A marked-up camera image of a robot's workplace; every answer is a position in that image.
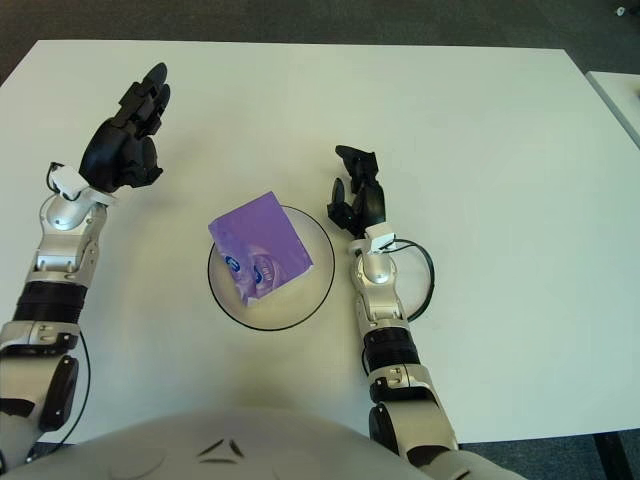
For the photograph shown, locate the white plate with black rim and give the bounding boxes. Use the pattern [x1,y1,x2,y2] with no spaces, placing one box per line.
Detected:
[206,204,336,332]

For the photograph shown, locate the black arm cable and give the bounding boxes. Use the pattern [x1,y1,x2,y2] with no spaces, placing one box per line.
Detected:
[392,239,436,324]
[27,160,92,459]

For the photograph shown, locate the black table leg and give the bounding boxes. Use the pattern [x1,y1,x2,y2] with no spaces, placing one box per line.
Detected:
[593,433,624,480]

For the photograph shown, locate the purple tissue paper pack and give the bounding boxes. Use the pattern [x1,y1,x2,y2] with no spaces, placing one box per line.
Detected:
[207,188,315,307]

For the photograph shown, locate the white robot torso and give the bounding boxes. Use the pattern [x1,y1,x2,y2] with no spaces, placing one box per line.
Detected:
[0,405,426,480]

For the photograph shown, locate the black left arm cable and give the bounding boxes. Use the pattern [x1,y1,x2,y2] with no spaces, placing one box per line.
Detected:
[27,160,92,459]

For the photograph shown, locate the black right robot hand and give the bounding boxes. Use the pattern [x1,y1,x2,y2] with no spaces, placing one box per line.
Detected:
[326,144,387,240]

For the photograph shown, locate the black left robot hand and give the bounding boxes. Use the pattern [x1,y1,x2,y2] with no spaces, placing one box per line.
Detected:
[79,62,171,194]

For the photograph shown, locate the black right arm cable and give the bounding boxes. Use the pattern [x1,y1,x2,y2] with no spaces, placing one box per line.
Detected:
[392,239,436,324]

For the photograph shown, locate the white side table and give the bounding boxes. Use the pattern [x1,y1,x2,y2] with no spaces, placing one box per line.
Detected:
[585,71,640,151]

